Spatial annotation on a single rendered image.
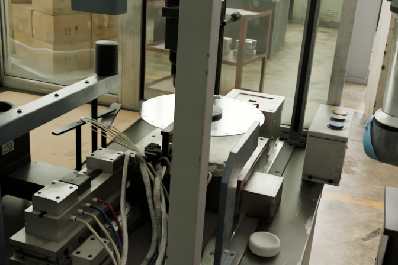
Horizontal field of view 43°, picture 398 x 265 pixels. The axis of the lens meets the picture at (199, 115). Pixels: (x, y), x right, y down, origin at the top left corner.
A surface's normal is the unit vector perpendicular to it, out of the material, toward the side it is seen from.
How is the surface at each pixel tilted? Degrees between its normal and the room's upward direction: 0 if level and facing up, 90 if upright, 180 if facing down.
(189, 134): 90
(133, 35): 90
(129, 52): 90
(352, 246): 0
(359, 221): 0
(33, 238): 0
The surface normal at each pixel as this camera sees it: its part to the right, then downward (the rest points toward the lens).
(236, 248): 0.07, -0.94
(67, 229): 0.94, 0.17
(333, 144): -0.34, 0.29
